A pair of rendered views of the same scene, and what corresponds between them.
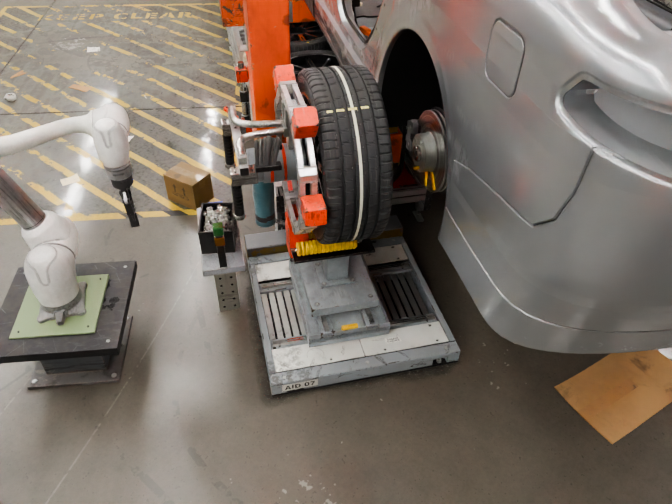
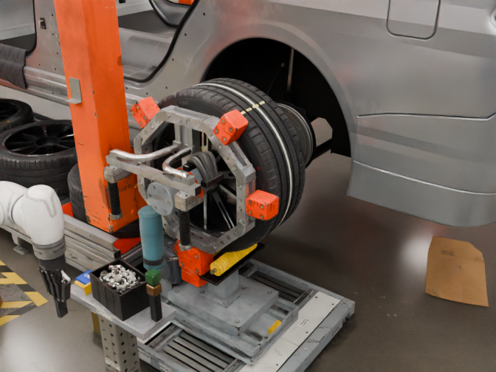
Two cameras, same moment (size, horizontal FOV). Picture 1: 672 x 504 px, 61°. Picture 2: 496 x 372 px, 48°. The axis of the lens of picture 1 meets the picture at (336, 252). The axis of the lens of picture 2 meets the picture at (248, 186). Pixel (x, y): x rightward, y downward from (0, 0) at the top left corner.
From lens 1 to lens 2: 1.24 m
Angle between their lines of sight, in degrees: 35
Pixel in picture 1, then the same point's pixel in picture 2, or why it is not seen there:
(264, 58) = (105, 102)
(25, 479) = not seen: outside the picture
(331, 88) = (227, 95)
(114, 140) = (57, 206)
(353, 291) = (253, 296)
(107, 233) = not seen: outside the picture
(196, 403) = not seen: outside the picture
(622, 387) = (455, 271)
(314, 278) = (211, 304)
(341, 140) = (264, 133)
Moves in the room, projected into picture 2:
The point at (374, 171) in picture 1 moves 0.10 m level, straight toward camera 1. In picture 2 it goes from (293, 152) to (311, 162)
